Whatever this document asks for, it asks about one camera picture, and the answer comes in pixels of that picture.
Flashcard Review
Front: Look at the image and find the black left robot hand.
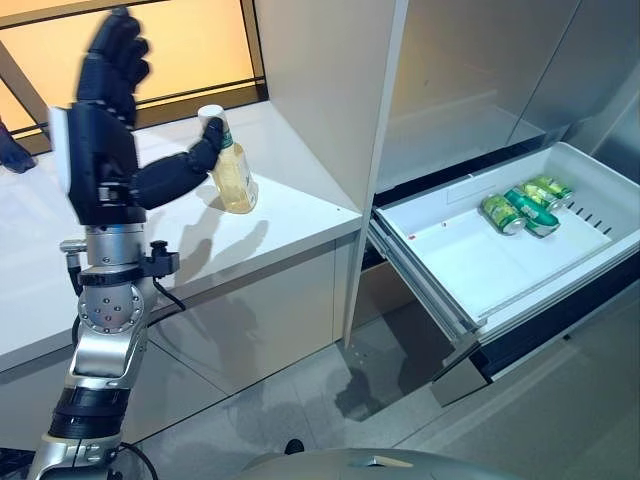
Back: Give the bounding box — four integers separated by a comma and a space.
67, 8, 229, 227

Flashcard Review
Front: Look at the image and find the yellow tea bottle white cap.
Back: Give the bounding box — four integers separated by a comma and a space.
196, 104, 260, 216

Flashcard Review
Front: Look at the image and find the white fridge drawer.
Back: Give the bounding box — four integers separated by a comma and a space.
368, 141, 640, 407

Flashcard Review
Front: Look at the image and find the beige steel fridge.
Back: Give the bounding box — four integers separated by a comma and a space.
347, 0, 631, 354

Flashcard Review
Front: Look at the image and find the person in dark clothes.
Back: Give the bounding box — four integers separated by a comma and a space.
0, 113, 39, 174

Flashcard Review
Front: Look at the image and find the white kitchen counter cabinet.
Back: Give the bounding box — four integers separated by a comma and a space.
0, 97, 364, 446

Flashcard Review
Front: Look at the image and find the white tall side panel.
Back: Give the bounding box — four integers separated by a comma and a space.
253, 0, 410, 352

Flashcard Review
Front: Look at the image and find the green yellow drink can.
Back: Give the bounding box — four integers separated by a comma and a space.
519, 175, 576, 212
480, 193, 528, 237

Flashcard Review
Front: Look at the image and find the grey robot torso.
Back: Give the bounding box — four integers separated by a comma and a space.
239, 433, 507, 480

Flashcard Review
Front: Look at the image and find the green can middle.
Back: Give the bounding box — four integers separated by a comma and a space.
501, 185, 563, 240

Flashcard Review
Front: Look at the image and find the grey tall side panel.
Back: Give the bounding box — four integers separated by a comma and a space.
553, 0, 640, 167

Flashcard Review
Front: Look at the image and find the black cable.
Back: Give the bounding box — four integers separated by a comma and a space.
149, 278, 188, 315

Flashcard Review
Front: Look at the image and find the window with dark frame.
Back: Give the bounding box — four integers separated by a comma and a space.
0, 0, 272, 151

